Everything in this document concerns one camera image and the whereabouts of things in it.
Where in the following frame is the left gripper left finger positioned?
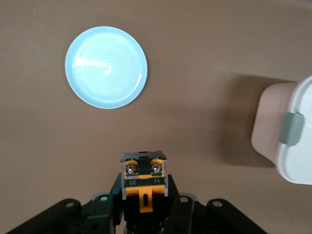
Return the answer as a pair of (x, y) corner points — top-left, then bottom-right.
(0, 173), (125, 234)

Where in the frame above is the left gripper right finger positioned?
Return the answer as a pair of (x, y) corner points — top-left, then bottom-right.
(165, 174), (269, 234)

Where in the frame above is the orange and black switch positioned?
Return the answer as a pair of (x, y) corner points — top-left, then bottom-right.
(120, 150), (170, 224)

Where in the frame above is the white lidded storage box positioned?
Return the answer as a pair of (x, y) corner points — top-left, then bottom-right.
(251, 75), (312, 185)

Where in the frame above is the brown table cover sheet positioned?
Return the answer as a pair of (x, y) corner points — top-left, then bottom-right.
(0, 0), (312, 234)

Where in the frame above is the light blue round plate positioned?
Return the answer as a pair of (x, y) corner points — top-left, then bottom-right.
(64, 26), (149, 110)

